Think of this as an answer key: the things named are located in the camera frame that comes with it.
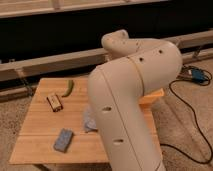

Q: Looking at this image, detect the yellow plastic tray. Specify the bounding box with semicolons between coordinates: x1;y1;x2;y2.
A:
139;89;164;105

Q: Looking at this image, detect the grey crumpled cloth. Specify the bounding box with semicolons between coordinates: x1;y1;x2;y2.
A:
83;106;97;133

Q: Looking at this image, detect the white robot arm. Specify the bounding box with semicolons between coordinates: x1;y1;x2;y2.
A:
88;30;182;171

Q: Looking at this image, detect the blue sponge block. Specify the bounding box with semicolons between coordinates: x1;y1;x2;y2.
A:
53;129;74;153

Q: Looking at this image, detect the small brown box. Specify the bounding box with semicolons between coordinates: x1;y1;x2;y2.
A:
47;93;63;112

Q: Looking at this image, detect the blue power adapter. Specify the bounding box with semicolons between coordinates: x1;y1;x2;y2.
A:
190;69;206;83

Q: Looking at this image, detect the black power cable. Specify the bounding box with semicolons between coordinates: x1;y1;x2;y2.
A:
159;65;213;165

